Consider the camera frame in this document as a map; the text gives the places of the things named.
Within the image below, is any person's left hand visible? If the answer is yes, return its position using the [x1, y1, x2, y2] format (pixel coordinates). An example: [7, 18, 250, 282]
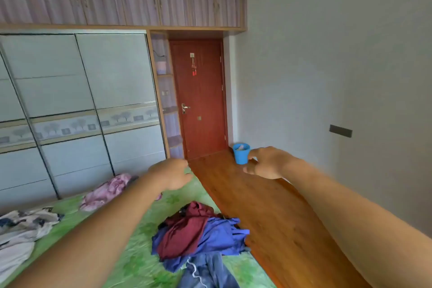
[148, 158, 194, 192]

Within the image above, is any person's right hand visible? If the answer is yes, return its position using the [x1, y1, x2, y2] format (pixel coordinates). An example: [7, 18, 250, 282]
[243, 146, 297, 180]

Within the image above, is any pink floral jacket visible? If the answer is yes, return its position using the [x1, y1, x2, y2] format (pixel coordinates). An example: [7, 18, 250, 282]
[79, 173, 162, 212]

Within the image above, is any blue shirt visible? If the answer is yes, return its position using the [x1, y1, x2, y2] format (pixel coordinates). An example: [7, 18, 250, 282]
[151, 216, 251, 273]

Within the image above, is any person's left forearm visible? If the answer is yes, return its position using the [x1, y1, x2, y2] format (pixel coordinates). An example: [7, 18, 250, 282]
[6, 171, 162, 288]

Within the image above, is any person's right forearm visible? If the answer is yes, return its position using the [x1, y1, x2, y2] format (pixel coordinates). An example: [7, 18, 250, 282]
[282, 157, 432, 288]

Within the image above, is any blue plastic bin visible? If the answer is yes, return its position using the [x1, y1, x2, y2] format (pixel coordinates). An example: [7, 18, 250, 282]
[232, 143, 251, 165]

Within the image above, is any green floral bedsheet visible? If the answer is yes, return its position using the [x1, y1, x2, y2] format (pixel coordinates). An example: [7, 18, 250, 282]
[0, 168, 277, 288]

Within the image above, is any red wooden room door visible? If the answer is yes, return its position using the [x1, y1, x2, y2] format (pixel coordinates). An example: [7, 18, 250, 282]
[168, 38, 230, 161]

